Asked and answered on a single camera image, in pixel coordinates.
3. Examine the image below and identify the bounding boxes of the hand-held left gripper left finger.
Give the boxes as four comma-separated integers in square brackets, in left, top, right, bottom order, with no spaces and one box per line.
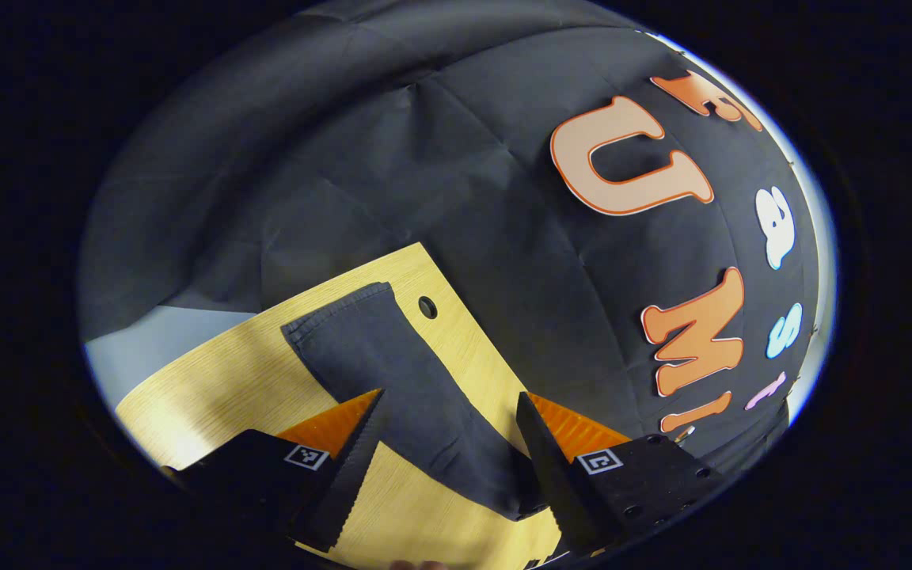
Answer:
[163,388,386,553]

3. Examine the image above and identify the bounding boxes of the dark grey jeans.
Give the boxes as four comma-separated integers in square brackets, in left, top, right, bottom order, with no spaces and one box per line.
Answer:
[282,283,552,522]

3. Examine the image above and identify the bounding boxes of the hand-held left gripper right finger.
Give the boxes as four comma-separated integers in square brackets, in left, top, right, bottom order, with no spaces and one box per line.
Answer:
[515,392,726,555]

